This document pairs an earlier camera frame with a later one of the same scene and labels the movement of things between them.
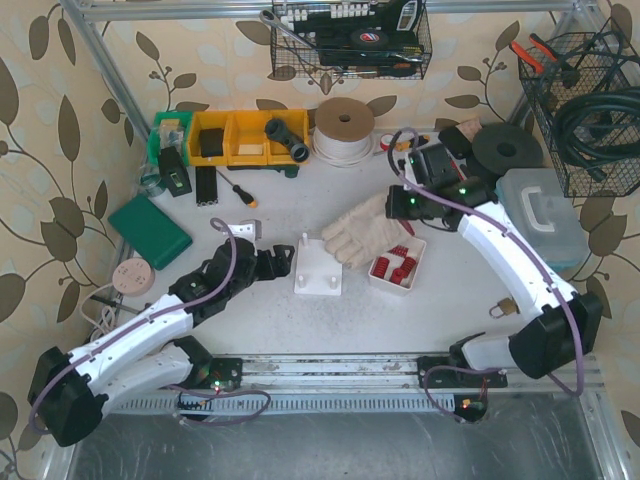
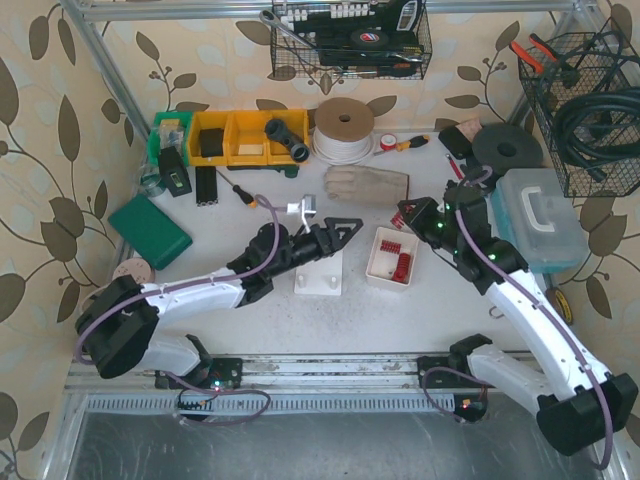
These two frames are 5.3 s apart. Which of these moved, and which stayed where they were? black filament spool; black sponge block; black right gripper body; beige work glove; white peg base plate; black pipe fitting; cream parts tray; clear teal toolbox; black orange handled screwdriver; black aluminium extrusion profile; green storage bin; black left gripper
Moved: black left gripper; beige work glove; cream parts tray; black right gripper body
Stayed: black sponge block; white peg base plate; black orange handled screwdriver; green storage bin; black filament spool; black aluminium extrusion profile; clear teal toolbox; black pipe fitting
